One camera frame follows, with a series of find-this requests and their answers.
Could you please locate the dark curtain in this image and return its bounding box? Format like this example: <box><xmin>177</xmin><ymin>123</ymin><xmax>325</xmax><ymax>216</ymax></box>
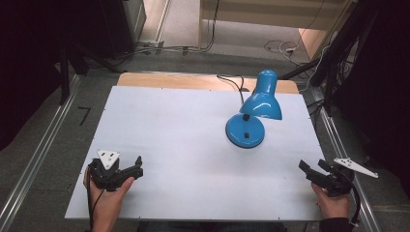
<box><xmin>0</xmin><ymin>0</ymin><xmax>107</xmax><ymax>153</ymax></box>
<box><xmin>335</xmin><ymin>0</ymin><xmax>410</xmax><ymax>191</ymax></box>

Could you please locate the person's right hand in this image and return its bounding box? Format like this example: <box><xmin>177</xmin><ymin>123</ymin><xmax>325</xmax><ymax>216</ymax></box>
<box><xmin>310</xmin><ymin>183</ymin><xmax>352</xmax><ymax>220</ymax></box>

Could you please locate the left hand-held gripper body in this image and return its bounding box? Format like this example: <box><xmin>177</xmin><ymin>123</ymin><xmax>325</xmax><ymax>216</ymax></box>
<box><xmin>88</xmin><ymin>149</ymin><xmax>135</xmax><ymax>192</ymax></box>

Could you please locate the grey power strip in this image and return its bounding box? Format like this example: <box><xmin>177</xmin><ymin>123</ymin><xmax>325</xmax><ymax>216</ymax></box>
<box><xmin>137</xmin><ymin>40</ymin><xmax>166</xmax><ymax>55</ymax></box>

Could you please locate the black cabinet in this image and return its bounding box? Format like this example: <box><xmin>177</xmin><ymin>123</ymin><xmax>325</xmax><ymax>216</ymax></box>
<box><xmin>98</xmin><ymin>0</ymin><xmax>148</xmax><ymax>60</ymax></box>

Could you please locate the white floor cable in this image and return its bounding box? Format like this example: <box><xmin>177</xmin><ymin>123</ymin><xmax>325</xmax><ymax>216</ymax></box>
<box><xmin>263</xmin><ymin>39</ymin><xmax>302</xmax><ymax>64</ymax></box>

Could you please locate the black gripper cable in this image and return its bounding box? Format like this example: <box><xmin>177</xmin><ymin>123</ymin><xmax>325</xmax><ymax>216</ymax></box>
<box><xmin>86</xmin><ymin>163</ymin><xmax>106</xmax><ymax>230</ymax></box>
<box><xmin>349</xmin><ymin>178</ymin><xmax>362</xmax><ymax>227</ymax></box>

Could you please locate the black lamp cable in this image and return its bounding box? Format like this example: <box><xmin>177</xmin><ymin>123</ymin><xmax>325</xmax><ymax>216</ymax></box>
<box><xmin>216</xmin><ymin>74</ymin><xmax>246</xmax><ymax>105</ymax></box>

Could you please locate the black metal stand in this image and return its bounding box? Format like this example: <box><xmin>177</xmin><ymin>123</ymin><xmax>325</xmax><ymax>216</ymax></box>
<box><xmin>279</xmin><ymin>0</ymin><xmax>381</xmax><ymax>114</ymax></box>

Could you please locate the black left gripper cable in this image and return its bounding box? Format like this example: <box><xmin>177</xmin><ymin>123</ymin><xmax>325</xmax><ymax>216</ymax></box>
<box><xmin>86</xmin><ymin>163</ymin><xmax>106</xmax><ymax>230</ymax></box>

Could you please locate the blue desk lamp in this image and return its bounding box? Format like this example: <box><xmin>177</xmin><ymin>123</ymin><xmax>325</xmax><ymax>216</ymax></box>
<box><xmin>224</xmin><ymin>69</ymin><xmax>283</xmax><ymax>150</ymax></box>

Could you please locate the aluminium rail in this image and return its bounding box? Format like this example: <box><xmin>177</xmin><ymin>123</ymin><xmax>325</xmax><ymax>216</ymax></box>
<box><xmin>309</xmin><ymin>86</ymin><xmax>383</xmax><ymax>232</ymax></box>
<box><xmin>0</xmin><ymin>74</ymin><xmax>82</xmax><ymax>232</ymax></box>

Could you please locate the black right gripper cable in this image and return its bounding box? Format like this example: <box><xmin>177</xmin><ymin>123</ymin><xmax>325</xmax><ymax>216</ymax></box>
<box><xmin>349</xmin><ymin>178</ymin><xmax>362</xmax><ymax>227</ymax></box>

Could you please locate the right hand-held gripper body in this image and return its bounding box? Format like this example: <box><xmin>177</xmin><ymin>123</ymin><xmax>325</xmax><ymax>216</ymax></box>
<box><xmin>323</xmin><ymin>157</ymin><xmax>380</xmax><ymax>198</ymax></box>

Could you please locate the beige wooden furniture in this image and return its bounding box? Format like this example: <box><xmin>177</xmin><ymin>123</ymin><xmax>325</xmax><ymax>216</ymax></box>
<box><xmin>198</xmin><ymin>0</ymin><xmax>357</xmax><ymax>62</ymax></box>

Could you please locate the person's left hand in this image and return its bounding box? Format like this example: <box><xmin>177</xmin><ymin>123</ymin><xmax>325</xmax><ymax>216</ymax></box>
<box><xmin>82</xmin><ymin>166</ymin><xmax>136</xmax><ymax>216</ymax></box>

